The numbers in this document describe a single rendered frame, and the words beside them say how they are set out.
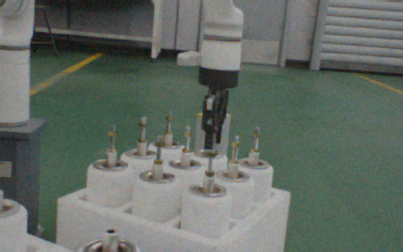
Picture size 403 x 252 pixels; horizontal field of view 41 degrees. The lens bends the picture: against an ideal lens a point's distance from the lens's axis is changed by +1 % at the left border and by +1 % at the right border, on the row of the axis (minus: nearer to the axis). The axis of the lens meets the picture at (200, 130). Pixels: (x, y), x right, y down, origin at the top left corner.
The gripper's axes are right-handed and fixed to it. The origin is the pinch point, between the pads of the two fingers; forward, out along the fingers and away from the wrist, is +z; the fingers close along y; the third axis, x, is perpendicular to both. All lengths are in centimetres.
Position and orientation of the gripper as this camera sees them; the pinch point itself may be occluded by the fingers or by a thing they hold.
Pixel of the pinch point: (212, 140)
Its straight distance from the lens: 102.7
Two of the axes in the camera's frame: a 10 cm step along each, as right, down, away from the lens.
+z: -0.9, 9.7, 2.3
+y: 2.1, -2.1, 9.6
